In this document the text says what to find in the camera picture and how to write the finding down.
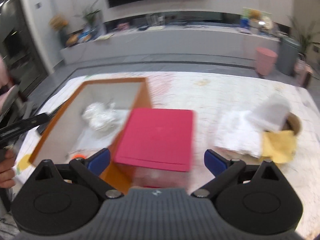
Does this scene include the person's left hand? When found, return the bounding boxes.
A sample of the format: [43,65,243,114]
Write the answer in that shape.
[0,150,16,189]

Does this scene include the yellow cloth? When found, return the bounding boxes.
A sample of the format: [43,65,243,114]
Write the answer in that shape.
[261,130,297,164]

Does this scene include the orange storage box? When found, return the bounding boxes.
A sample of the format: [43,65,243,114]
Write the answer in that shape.
[29,77,153,194]

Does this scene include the white towel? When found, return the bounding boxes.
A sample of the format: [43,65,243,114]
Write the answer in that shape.
[214,94,290,159]

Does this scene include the brown plush toy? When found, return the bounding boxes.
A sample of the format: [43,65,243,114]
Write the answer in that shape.
[282,112,302,137]

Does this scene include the white crumpled plastic bag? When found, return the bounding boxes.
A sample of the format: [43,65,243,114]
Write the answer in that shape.
[81,102,117,132]

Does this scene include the magenta box lid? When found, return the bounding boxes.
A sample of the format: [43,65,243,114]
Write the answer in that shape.
[114,108,194,172]

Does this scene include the white lace tablecloth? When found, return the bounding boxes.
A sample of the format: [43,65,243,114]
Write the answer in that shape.
[12,71,320,239]

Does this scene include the dried yellow flowers vase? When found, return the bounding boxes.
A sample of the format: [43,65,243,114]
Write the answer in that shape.
[49,14,68,47]

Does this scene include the pink small heater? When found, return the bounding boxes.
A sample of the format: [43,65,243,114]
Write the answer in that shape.
[294,59,313,88]

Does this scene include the green potted plant left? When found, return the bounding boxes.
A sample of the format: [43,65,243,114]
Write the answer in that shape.
[74,0,100,28]

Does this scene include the green potted plant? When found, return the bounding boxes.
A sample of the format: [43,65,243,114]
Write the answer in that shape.
[74,0,100,28]
[289,16,319,58]

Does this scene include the pink waste bin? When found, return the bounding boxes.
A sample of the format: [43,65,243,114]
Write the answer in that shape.
[254,47,278,76]

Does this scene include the grey waste bin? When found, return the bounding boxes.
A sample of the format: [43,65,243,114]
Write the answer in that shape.
[276,36,300,76]

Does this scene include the grey TV console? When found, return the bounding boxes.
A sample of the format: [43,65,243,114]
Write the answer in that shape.
[60,25,279,64]

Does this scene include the green potted plant right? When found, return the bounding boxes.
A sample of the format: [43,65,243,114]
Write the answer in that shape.
[289,16,319,58]

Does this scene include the teddy bear on console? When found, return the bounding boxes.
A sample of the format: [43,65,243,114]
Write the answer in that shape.
[248,9,261,22]

